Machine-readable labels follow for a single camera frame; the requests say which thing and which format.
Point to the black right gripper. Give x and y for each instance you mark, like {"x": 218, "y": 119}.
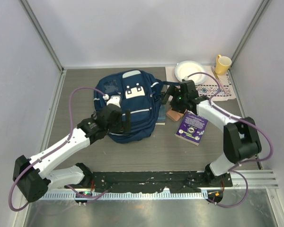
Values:
{"x": 175, "y": 107}

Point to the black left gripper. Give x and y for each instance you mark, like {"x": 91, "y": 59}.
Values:
{"x": 127, "y": 125}

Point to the navy blue student backpack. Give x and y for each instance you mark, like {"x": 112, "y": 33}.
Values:
{"x": 140, "y": 94}

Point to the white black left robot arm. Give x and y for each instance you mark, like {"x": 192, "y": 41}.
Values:
{"x": 34, "y": 176}

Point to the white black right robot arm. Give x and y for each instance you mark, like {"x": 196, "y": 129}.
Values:
{"x": 240, "y": 138}

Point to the white paper plate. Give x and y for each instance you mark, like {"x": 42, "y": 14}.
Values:
{"x": 190, "y": 70}

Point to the brown leather wallet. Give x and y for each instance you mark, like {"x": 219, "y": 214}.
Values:
{"x": 174, "y": 115}

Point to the dark blue Nineteen Eighty-Four book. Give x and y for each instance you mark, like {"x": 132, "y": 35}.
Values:
{"x": 161, "y": 120}

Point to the patterned white placemat cloth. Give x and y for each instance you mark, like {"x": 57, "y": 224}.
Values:
{"x": 209, "y": 87}

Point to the purple paperback book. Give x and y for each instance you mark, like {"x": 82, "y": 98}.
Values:
{"x": 191, "y": 128}

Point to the yellow mug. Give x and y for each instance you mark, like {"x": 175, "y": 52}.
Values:
{"x": 223, "y": 63}

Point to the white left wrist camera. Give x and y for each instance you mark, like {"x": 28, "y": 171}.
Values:
{"x": 112, "y": 100}

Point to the pink handled knife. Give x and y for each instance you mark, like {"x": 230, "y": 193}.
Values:
{"x": 219, "y": 81}

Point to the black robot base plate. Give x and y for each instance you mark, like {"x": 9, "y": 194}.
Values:
{"x": 152, "y": 182}

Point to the aluminium front rail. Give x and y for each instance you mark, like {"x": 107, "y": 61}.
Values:
{"x": 256, "y": 179}

